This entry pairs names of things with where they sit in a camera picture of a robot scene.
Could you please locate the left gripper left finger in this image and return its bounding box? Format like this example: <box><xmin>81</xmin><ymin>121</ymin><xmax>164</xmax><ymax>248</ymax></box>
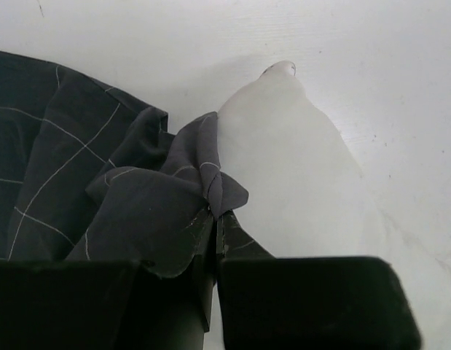
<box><xmin>137</xmin><ymin>209</ymin><xmax>215</xmax><ymax>333</ymax></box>

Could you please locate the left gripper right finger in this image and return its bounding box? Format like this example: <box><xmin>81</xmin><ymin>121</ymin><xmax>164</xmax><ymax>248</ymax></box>
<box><xmin>216</xmin><ymin>211</ymin><xmax>275</xmax><ymax>263</ymax></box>

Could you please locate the white pillow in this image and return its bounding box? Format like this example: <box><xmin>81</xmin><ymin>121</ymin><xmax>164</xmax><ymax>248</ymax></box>
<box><xmin>217</xmin><ymin>61</ymin><xmax>451</xmax><ymax>349</ymax></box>

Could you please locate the dark grey checked pillowcase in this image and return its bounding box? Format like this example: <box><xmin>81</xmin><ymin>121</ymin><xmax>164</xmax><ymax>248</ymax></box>
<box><xmin>0</xmin><ymin>51</ymin><xmax>248</xmax><ymax>263</ymax></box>

